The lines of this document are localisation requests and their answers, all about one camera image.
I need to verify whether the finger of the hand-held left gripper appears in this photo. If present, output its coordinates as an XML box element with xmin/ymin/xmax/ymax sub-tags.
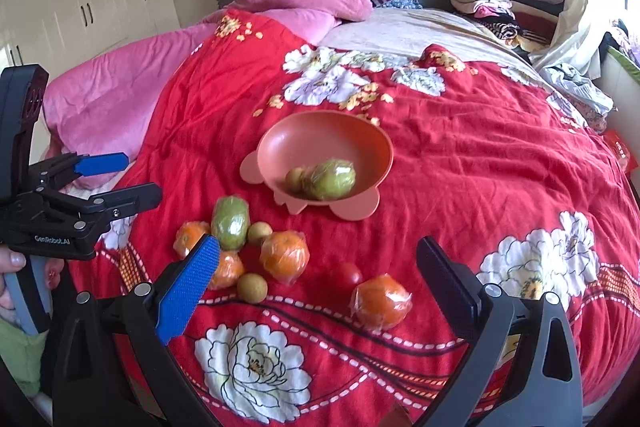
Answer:
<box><xmin>37</xmin><ymin>183</ymin><xmax>163</xmax><ymax>230</ymax></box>
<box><xmin>29</xmin><ymin>152</ymin><xmax>130</xmax><ymax>198</ymax></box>

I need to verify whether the pink blanket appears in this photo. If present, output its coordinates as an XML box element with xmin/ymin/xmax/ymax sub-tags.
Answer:
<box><xmin>42</xmin><ymin>0</ymin><xmax>373</xmax><ymax>162</ymax></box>

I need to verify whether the red floral blanket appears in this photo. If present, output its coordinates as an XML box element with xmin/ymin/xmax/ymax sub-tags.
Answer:
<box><xmin>67</xmin><ymin>7</ymin><xmax>640</xmax><ymax>427</ymax></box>

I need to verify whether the pink bowl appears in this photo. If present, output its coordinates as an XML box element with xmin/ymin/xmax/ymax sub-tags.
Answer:
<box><xmin>240</xmin><ymin>112</ymin><xmax>394</xmax><ymax>222</ymax></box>

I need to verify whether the green window seat mat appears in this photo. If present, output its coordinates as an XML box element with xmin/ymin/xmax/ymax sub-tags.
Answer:
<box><xmin>607</xmin><ymin>47</ymin><xmax>640</xmax><ymax>84</ymax></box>

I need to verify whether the pile of folded clothes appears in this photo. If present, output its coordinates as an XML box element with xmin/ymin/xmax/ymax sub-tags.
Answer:
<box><xmin>447</xmin><ymin>0</ymin><xmax>566</xmax><ymax>52</ymax></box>

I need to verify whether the red cherry tomato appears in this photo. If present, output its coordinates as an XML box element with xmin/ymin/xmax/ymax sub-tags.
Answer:
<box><xmin>334</xmin><ymin>261</ymin><xmax>363</xmax><ymax>288</ymax></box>

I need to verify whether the grey white crumpled garment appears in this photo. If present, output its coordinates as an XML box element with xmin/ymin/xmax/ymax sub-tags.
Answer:
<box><xmin>542</xmin><ymin>64</ymin><xmax>613</xmax><ymax>115</ymax></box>

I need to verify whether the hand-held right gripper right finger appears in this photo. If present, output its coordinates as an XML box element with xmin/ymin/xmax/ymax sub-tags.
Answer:
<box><xmin>410</xmin><ymin>236</ymin><xmax>586</xmax><ymax>427</ymax></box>

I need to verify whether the brown longan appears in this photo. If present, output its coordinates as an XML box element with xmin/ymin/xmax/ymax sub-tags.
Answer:
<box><xmin>247</xmin><ymin>222</ymin><xmax>273</xmax><ymax>247</ymax></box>
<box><xmin>236</xmin><ymin>273</ymin><xmax>268</xmax><ymax>304</ymax></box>
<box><xmin>285</xmin><ymin>167</ymin><xmax>307</xmax><ymax>195</ymax></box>

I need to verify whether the orange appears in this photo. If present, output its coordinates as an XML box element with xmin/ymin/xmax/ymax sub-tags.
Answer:
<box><xmin>207</xmin><ymin>251</ymin><xmax>246</xmax><ymax>292</ymax></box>
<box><xmin>173</xmin><ymin>221</ymin><xmax>211</xmax><ymax>258</ymax></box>
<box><xmin>259</xmin><ymin>231</ymin><xmax>309</xmax><ymax>284</ymax></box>
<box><xmin>350</xmin><ymin>274</ymin><xmax>413</xmax><ymax>332</ymax></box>

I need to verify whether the beige bed sheet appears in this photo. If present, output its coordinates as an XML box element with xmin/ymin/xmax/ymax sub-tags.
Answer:
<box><xmin>320</xmin><ymin>7</ymin><xmax>531</xmax><ymax>68</ymax></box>

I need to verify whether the green mango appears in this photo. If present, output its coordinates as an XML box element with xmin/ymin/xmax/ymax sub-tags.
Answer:
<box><xmin>302</xmin><ymin>159</ymin><xmax>357</xmax><ymax>201</ymax></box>
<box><xmin>211</xmin><ymin>196</ymin><xmax>250</xmax><ymax>250</ymax></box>

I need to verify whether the person's left hand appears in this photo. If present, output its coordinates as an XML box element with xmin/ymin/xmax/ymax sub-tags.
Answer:
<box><xmin>0</xmin><ymin>244</ymin><xmax>61</xmax><ymax>313</ymax></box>

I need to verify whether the blue floral pillow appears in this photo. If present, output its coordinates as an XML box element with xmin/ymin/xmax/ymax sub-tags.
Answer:
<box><xmin>370</xmin><ymin>0</ymin><xmax>423</xmax><ymax>11</ymax></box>

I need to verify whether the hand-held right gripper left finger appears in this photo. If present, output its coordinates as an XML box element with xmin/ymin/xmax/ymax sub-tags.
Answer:
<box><xmin>52</xmin><ymin>234</ymin><xmax>221</xmax><ymax>427</ymax></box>

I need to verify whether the dark purple clothes heap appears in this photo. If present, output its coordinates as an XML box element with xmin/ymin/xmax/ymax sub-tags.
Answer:
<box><xmin>597</xmin><ymin>19</ymin><xmax>640</xmax><ymax>68</ymax></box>

